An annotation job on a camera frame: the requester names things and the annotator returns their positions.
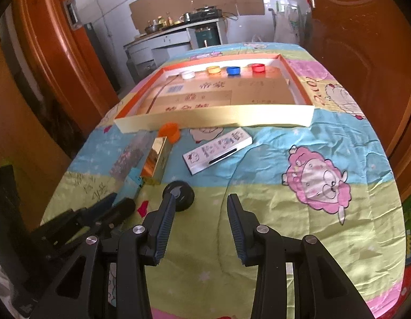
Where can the black bottle cap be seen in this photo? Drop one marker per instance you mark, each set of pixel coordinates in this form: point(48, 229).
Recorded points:
point(182, 192)

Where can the green printed carton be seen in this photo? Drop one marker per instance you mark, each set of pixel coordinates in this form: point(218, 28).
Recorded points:
point(409, 232)

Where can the wooden door frame jamb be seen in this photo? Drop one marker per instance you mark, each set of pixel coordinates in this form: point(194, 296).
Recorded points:
point(59, 56)

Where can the white bottle cap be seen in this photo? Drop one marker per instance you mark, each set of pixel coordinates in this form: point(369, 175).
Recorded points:
point(187, 74)

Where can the metal kettle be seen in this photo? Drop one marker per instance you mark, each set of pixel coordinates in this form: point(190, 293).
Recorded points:
point(184, 16)

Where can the white plastic sack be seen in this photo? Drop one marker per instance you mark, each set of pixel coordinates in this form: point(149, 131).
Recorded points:
point(288, 25)

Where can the teal printed can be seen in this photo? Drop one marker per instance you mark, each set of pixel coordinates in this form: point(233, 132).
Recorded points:
point(134, 177)

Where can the white printed box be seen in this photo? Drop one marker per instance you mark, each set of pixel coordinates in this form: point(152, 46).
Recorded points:
point(215, 151)

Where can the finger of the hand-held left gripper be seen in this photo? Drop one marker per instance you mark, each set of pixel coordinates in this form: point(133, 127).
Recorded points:
point(120, 209)
point(99, 204)

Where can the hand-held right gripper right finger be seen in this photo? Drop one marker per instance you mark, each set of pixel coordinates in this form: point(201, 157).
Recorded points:
point(237, 229)

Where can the shallow orange-rimmed cardboard tray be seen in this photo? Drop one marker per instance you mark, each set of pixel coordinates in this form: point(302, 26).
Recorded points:
point(225, 116)

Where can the brown wooden door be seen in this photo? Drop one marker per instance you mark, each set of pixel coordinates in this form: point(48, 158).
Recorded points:
point(358, 56)

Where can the blue bottle cap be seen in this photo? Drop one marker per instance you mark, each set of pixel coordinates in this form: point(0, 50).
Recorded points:
point(233, 70)

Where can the green air fryer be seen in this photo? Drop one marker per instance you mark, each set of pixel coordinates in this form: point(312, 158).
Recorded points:
point(204, 38)

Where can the red bottle cap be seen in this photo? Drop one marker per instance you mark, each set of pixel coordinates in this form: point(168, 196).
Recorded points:
point(258, 67)

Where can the metal strike plate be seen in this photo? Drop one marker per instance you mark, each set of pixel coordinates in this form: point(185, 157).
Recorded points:
point(72, 11)

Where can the gold shiny box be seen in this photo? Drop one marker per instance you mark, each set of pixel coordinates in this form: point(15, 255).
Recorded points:
point(157, 159)

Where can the small yellow-orange bottle cap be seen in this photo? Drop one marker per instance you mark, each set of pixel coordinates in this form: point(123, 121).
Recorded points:
point(212, 69)

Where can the white plastic bag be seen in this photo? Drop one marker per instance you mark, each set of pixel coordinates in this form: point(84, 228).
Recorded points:
point(259, 39)

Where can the dark metal wok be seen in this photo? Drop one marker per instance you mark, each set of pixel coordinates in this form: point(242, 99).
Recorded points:
point(153, 28)

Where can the dark grey refrigerator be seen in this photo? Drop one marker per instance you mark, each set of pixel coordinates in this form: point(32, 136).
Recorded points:
point(99, 56)

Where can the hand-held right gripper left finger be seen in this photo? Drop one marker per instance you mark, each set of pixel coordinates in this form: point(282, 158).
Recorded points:
point(162, 232)

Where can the white kitchen counter cabinet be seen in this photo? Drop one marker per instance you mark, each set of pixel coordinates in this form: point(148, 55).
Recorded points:
point(165, 43)

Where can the black gas stove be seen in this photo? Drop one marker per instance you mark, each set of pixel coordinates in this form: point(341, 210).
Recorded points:
point(205, 13)

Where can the brown cardboard liner sheet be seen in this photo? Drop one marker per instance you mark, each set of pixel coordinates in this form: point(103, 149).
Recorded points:
point(258, 89)

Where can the large orange translucent cap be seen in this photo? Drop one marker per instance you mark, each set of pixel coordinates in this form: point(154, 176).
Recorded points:
point(170, 131)

